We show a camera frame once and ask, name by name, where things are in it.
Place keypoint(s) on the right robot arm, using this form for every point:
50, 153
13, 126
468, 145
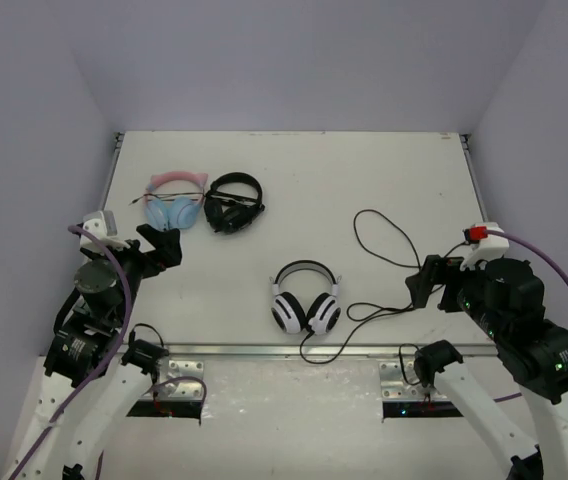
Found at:
505, 300

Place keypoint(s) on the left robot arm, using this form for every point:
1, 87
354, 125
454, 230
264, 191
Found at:
93, 374

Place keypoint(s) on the metal rail strip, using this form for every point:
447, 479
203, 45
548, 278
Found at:
292, 351

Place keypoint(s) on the pink blue cat headphones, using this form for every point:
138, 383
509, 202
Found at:
183, 211

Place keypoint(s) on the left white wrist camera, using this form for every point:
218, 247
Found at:
101, 224

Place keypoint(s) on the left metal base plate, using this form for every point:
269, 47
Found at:
179, 380

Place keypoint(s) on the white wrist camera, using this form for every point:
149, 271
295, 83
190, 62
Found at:
101, 224
484, 246

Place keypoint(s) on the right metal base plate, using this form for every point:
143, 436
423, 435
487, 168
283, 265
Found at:
401, 385

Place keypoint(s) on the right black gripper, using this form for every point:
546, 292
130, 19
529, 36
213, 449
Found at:
447, 269

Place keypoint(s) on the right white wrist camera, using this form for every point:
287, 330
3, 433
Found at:
484, 246

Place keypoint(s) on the metal base plate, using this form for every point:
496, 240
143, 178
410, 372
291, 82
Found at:
401, 385
179, 380

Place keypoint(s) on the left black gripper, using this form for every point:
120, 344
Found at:
147, 258

